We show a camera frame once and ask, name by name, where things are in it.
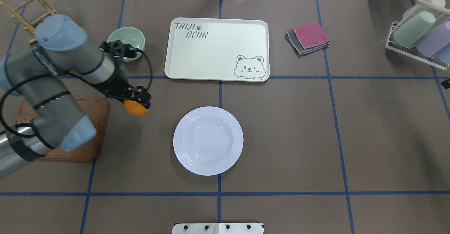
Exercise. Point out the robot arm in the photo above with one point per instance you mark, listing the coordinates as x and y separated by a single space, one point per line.
60 46

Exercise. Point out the white round plate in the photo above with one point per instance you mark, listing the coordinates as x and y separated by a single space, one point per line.
208 141

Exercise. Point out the white wire cup rack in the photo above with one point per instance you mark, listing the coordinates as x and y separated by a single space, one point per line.
412 52

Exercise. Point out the green cup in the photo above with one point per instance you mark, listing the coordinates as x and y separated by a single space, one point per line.
413 29

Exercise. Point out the orange fruit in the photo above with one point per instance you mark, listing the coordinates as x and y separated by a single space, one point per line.
134 108

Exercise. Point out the beige cup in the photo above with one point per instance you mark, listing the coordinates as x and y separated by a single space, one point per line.
417 8

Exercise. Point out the green bowl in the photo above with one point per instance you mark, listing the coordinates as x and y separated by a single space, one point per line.
128 35

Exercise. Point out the wooden rack handle rod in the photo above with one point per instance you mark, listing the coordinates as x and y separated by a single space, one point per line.
433 6

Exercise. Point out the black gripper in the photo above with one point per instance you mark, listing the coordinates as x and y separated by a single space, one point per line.
119 82

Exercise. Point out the blue cup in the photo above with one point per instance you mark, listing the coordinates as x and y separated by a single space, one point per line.
444 54

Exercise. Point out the grey cloth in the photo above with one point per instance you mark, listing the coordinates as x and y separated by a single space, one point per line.
294 41

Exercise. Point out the purple cup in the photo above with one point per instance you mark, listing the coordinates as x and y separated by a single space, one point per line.
434 40

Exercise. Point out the pink cloth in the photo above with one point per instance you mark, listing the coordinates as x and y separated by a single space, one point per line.
311 35

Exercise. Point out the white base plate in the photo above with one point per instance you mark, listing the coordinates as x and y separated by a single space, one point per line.
219 228

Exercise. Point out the wooden dish rack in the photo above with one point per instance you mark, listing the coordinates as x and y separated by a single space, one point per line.
18 14

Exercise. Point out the wooden cutting board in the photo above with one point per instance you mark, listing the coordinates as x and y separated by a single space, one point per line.
86 141

